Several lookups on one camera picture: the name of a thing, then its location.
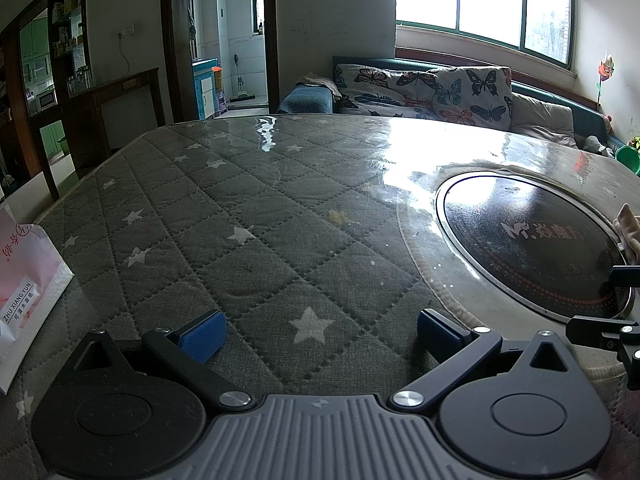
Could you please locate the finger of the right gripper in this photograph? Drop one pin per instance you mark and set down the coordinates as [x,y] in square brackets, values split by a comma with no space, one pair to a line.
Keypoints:
[625,276]
[602,333]

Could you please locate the blue white cabinet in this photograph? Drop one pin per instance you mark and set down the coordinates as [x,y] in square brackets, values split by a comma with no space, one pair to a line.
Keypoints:
[203,76]

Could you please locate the dark wooden side table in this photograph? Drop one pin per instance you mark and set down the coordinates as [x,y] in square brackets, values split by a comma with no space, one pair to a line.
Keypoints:
[99,121]

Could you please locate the grey star quilted table cover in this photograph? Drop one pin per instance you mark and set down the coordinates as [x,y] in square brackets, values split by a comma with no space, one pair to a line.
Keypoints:
[316,235]

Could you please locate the round black induction cooktop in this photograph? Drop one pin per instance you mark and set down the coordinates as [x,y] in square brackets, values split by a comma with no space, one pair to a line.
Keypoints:
[535,243]

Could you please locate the teal blue sofa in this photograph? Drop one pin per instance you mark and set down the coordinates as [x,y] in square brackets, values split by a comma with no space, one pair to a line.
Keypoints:
[316,94]

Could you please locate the left butterfly print pillow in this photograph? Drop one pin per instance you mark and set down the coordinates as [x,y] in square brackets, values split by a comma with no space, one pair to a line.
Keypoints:
[372,91]

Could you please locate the large window green frame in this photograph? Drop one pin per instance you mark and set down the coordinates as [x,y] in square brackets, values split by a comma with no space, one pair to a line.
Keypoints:
[542,28]

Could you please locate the colourful flower pinwheel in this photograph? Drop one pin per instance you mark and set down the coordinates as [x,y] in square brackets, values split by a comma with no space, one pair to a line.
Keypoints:
[605,72]

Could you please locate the pink white paper bag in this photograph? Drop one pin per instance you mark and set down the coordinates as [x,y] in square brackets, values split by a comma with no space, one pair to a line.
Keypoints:
[33,277]

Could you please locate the dark wooden doorframe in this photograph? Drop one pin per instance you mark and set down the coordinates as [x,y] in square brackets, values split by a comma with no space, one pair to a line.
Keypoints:
[241,35]

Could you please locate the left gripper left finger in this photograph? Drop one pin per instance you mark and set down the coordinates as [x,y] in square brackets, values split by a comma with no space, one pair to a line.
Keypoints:
[181,356]

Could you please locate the green plastic bucket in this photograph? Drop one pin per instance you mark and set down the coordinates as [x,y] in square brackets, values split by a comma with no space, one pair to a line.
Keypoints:
[629,157]

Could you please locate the beige cloth garment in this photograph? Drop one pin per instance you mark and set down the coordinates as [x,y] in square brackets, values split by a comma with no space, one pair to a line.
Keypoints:
[627,226]

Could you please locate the butterfly print pillow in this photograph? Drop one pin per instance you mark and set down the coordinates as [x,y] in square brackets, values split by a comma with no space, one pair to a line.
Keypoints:
[372,91]
[474,96]

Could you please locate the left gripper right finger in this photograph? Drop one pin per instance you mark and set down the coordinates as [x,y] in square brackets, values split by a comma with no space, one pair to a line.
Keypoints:
[460,353]

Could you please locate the beige grey cushion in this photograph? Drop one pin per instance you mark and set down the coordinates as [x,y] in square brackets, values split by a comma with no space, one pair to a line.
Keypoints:
[542,120]

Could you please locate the right butterfly print pillow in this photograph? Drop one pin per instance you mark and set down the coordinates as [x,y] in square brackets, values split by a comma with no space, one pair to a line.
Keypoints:
[474,96]

